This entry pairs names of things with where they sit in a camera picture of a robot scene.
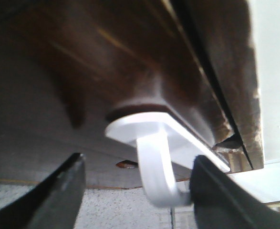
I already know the dark wooden drawer cabinet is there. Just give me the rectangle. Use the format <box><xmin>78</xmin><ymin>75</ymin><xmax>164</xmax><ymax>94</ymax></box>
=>
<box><xmin>172</xmin><ymin>0</ymin><xmax>264</xmax><ymax>171</ymax></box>

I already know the wooden drawer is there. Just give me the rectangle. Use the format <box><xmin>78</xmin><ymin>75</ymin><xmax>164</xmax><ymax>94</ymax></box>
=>
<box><xmin>0</xmin><ymin>0</ymin><xmax>244</xmax><ymax>158</ymax></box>

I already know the white drawer handle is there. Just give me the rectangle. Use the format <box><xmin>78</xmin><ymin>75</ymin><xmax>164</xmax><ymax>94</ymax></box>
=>
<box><xmin>104</xmin><ymin>112</ymin><xmax>230</xmax><ymax>208</ymax></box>

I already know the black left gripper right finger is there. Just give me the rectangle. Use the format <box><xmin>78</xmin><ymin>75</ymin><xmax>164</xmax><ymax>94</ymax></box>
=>
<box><xmin>190</xmin><ymin>155</ymin><xmax>280</xmax><ymax>229</ymax></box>

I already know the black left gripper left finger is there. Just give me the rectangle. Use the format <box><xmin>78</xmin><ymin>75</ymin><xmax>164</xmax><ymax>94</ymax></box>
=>
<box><xmin>0</xmin><ymin>153</ymin><xmax>86</xmax><ymax>229</ymax></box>

